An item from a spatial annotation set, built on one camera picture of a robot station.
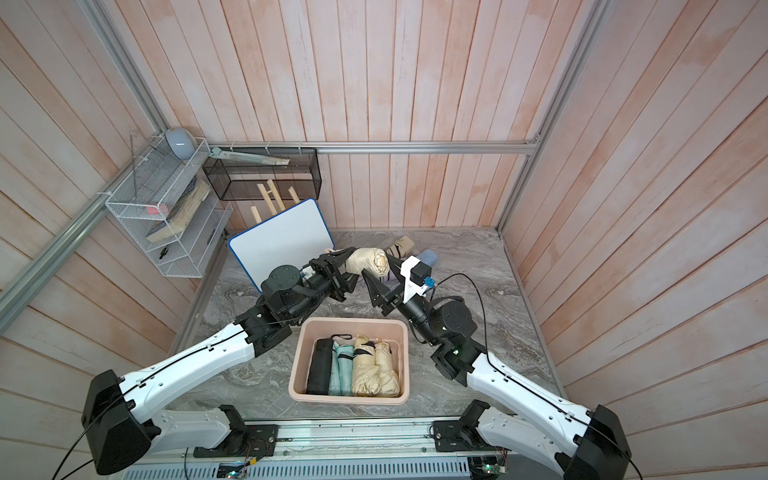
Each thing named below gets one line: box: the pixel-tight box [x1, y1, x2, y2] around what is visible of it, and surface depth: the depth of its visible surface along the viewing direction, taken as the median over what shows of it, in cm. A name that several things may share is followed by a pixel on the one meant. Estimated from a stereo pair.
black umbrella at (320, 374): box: [306, 338, 334, 395], surface depth 81 cm
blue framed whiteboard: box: [228, 198, 335, 291], surface depth 89 cm
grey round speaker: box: [165, 127, 196, 160], surface depth 84 cm
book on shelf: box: [146, 176, 210, 242], surface depth 83 cm
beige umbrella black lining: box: [352, 334, 381, 397], surface depth 79 cm
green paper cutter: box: [209, 147, 291, 165], surface depth 92 cm
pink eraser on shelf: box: [146, 204, 169, 215], surface depth 73 cm
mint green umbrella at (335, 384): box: [328, 341, 342, 396], surface depth 82 cm
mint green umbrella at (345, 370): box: [336, 345, 354, 396], surface depth 83 cm
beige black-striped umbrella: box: [345, 247, 390, 278], surface depth 61 cm
